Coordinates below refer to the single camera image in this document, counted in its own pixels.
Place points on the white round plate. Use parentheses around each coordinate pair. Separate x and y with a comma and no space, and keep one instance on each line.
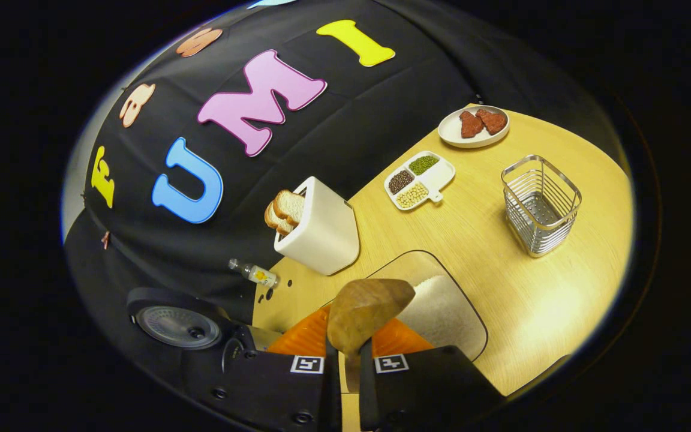
(450,135)

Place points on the glass bottle with yellow label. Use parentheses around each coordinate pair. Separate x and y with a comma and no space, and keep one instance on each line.
(258,275)

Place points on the white toaster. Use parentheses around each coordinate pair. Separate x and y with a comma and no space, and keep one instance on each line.
(327,234)

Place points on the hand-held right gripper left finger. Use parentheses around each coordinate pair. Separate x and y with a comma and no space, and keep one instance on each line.
(273,390)

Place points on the white divided dish of beans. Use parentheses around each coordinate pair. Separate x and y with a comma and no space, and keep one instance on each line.
(438,177)

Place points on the clear container of rice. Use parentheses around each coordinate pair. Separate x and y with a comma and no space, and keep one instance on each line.
(447,312)

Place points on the wooden spoon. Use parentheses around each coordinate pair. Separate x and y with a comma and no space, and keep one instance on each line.
(363,309)

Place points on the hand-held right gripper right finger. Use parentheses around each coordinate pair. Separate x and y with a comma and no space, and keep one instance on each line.
(429,390)

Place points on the black silver rice cooker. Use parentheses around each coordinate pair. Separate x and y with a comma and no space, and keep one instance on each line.
(177,327)

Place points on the toasted bread slice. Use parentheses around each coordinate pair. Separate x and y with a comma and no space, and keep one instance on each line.
(275,222)
(290,207)

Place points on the black backdrop cloth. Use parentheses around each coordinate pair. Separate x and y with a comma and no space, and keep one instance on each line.
(351,108)

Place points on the red meat piece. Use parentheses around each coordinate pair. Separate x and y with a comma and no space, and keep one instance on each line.
(492,121)
(471,125)

